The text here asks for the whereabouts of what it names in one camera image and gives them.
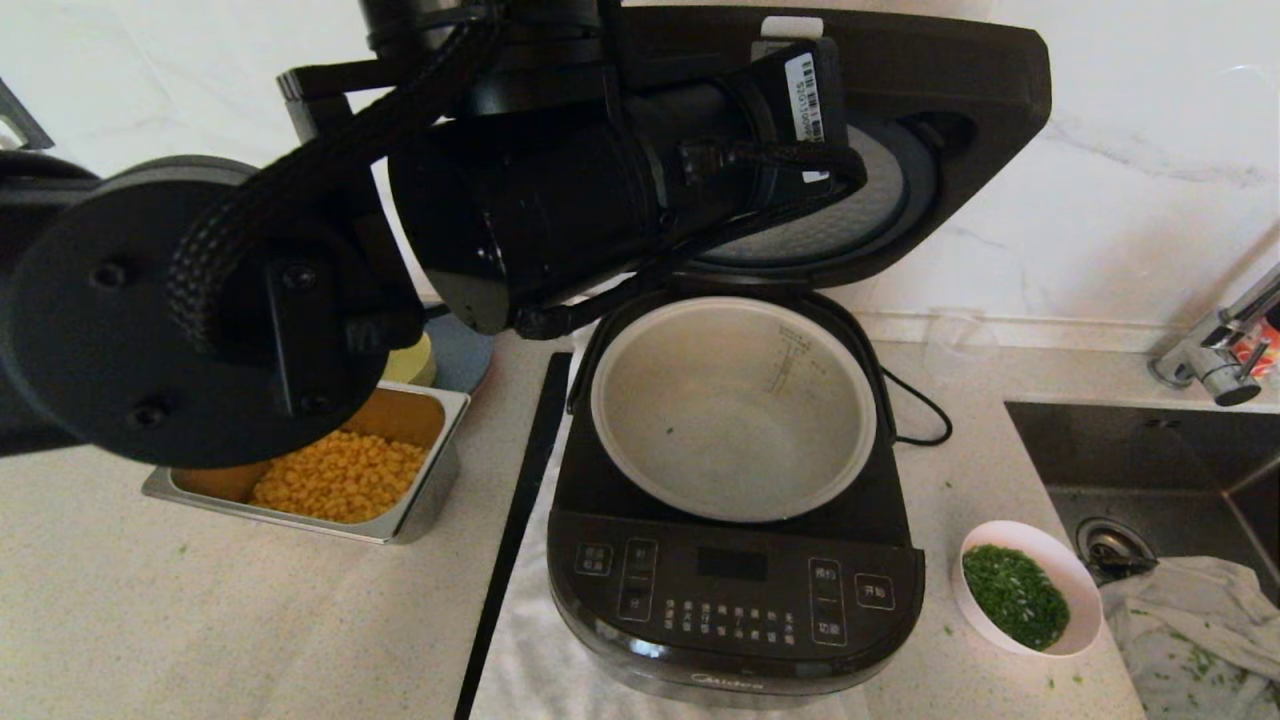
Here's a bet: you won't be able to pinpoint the black rice cooker lid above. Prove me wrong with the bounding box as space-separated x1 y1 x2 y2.
600 3 1053 293

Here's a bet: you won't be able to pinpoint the chopped green onions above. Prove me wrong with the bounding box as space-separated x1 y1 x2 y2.
962 543 1071 651

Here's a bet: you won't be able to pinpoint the white round bowl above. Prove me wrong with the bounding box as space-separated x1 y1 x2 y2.
955 519 1103 658

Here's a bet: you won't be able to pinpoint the grey inner pot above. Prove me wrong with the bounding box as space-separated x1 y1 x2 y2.
590 296 879 524

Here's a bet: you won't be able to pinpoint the yellow bowl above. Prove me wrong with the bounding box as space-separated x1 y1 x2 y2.
385 330 438 388

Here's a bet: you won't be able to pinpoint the black rice cooker body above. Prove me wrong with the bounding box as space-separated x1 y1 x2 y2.
546 285 926 709

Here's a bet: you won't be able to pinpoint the grey-blue plate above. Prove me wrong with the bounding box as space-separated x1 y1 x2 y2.
425 310 496 396

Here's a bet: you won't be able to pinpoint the long black strip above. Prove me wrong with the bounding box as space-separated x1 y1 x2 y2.
455 350 574 720

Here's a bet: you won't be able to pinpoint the stainless steel tray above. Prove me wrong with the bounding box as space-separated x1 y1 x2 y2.
142 380 473 546

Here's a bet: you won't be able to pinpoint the stainless steel sink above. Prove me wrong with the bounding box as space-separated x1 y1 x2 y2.
1003 400 1280 720

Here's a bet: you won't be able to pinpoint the chrome faucet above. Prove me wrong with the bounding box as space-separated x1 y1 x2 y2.
1148 262 1280 407

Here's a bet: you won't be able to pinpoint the metal sink drain strainer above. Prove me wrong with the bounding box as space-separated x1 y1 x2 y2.
1075 517 1159 584

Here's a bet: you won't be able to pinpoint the yellow corn kernels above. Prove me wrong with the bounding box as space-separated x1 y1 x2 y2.
250 430 429 524

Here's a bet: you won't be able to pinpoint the orange dish soap bottle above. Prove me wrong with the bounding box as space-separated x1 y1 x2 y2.
1235 318 1280 379

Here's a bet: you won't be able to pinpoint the white towel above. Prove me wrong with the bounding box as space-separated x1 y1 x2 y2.
470 318 871 720

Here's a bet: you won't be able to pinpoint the crumpled white cloth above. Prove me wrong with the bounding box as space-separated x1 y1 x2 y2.
1098 556 1280 720

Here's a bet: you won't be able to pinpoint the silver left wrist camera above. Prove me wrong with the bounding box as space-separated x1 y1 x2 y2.
758 14 827 61

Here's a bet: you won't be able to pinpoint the black power cord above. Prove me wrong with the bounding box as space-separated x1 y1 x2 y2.
880 368 953 448

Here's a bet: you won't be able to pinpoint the black braided cable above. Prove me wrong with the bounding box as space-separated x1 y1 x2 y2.
165 0 501 351

